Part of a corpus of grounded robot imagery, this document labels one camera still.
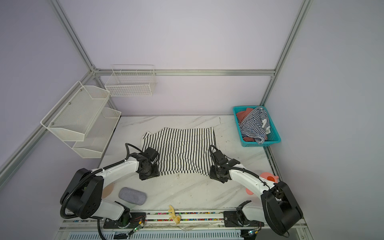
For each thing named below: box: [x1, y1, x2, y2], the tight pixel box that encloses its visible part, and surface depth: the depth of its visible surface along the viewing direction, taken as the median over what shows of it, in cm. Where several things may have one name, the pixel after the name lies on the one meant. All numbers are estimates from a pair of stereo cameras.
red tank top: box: [236, 108, 254, 123], surface depth 113 cm
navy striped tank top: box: [239, 106, 270, 144], surface depth 109 cm
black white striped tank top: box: [141, 126, 216, 175], surface depth 106 cm
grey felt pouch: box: [118, 187, 147, 206], surface depth 80 cm
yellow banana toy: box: [168, 205, 182, 225], surface depth 76 cm
